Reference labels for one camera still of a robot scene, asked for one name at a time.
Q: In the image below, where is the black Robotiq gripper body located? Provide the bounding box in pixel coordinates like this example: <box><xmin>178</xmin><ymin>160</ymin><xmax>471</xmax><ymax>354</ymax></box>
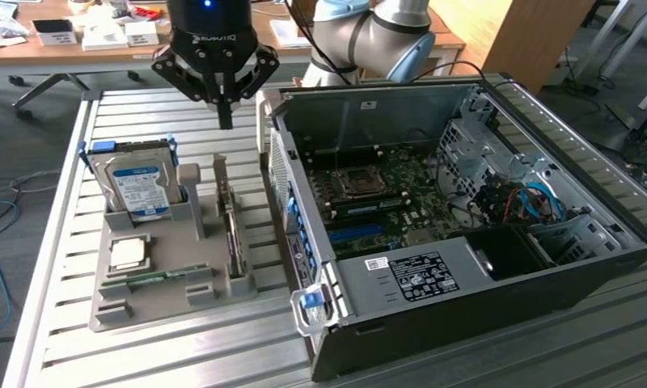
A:
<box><xmin>166</xmin><ymin>0</ymin><xmax>262</xmax><ymax>112</ymax></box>

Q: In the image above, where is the Nvidia graphics card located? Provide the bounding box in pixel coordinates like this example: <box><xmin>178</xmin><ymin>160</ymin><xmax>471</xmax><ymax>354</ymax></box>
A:
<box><xmin>212</xmin><ymin>153</ymin><xmax>249</xmax><ymax>280</ymax></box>

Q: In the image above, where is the wooden office desk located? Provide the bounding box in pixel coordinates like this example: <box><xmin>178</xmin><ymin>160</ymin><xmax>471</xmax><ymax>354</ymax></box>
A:
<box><xmin>0</xmin><ymin>0</ymin><xmax>173</xmax><ymax>120</ymax></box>
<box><xmin>165</xmin><ymin>0</ymin><xmax>464</xmax><ymax>88</ymax></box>

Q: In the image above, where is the stack of white papers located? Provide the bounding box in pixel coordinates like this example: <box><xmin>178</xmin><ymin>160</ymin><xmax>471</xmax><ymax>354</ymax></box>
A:
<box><xmin>268</xmin><ymin>18</ymin><xmax>313</xmax><ymax>49</ymax></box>

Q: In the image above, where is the white labelled box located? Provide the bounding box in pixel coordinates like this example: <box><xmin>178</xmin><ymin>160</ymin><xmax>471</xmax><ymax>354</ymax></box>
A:
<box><xmin>123</xmin><ymin>20</ymin><xmax>159</xmax><ymax>48</ymax></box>

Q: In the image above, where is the flat white cardboard box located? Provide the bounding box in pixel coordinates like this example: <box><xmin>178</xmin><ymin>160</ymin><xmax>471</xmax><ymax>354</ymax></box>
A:
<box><xmin>79</xmin><ymin>23</ymin><xmax>129</xmax><ymax>52</ymax></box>

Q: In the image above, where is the hard disk in blue caddy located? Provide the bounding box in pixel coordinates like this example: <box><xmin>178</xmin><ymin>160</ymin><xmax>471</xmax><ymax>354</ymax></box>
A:
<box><xmin>77</xmin><ymin>135</ymin><xmax>179</xmax><ymax>222</ymax></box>

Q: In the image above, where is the white box with black top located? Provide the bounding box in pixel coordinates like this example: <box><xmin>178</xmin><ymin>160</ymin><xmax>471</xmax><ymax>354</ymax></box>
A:
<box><xmin>30</xmin><ymin>19</ymin><xmax>78</xmax><ymax>46</ymax></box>

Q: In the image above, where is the CPU socket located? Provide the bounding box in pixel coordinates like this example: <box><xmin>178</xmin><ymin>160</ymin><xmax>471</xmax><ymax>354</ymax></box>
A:
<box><xmin>336</xmin><ymin>165</ymin><xmax>392</xmax><ymax>199</ymax></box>

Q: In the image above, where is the dark labelled RAM stick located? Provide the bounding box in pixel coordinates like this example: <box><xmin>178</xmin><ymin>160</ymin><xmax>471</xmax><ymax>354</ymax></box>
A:
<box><xmin>330</xmin><ymin>196</ymin><xmax>405</xmax><ymax>217</ymax></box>

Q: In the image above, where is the grey printed parts rack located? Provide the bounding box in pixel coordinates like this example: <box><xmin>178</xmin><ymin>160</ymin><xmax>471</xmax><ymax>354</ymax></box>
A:
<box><xmin>87</xmin><ymin>161</ymin><xmax>260</xmax><ymax>333</ymax></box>

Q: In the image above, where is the green motherboard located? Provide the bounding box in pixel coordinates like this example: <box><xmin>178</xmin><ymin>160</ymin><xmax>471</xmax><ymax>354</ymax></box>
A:
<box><xmin>306</xmin><ymin>145</ymin><xmax>464</xmax><ymax>259</ymax></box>

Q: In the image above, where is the blue expansion slot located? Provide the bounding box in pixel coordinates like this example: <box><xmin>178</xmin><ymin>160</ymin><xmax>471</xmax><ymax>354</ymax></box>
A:
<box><xmin>326</xmin><ymin>224</ymin><xmax>385</xmax><ymax>243</ymax></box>

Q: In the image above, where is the silver CPU chip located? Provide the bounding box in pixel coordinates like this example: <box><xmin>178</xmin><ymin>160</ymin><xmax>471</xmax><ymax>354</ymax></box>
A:
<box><xmin>109</xmin><ymin>238</ymin><xmax>150</xmax><ymax>270</ymax></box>

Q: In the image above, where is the metal disk bay cage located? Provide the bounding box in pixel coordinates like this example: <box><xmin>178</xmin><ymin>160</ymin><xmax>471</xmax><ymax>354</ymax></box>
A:
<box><xmin>438</xmin><ymin>95</ymin><xmax>577</xmax><ymax>215</ymax></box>

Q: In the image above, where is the wooden cabinet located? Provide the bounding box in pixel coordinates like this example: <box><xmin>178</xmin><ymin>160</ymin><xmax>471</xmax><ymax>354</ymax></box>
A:
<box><xmin>428</xmin><ymin>0</ymin><xmax>597</xmax><ymax>94</ymax></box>

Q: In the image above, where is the bare green RAM stick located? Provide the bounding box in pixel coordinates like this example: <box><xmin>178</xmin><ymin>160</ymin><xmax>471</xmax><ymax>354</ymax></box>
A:
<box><xmin>101</xmin><ymin>262</ymin><xmax>209</xmax><ymax>286</ymax></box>

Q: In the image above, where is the grey power supply unit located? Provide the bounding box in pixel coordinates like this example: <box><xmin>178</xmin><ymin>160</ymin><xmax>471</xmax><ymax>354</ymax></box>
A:
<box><xmin>334</xmin><ymin>238</ymin><xmax>497</xmax><ymax>320</ymax></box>

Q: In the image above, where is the open black PC case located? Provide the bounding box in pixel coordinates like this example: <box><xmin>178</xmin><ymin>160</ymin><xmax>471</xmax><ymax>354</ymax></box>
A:
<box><xmin>256</xmin><ymin>78</ymin><xmax>647</xmax><ymax>383</ymax></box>

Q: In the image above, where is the grey floor cable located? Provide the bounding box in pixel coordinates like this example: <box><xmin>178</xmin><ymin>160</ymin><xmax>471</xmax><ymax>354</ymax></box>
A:
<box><xmin>0</xmin><ymin>169</ymin><xmax>59</xmax><ymax>195</ymax></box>

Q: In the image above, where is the black drive cable bundle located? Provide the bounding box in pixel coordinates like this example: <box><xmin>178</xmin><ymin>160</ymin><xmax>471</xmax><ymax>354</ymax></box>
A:
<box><xmin>471</xmin><ymin>181</ymin><xmax>527</xmax><ymax>226</ymax></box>

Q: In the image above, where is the blue SATA wire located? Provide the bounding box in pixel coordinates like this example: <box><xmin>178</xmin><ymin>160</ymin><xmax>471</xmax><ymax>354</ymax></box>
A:
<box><xmin>520</xmin><ymin>181</ymin><xmax>567</xmax><ymax>223</ymax></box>

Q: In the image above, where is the white desk frame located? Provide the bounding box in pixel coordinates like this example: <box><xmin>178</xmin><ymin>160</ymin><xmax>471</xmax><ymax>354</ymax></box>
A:
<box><xmin>568</xmin><ymin>0</ymin><xmax>647</xmax><ymax>112</ymax></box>

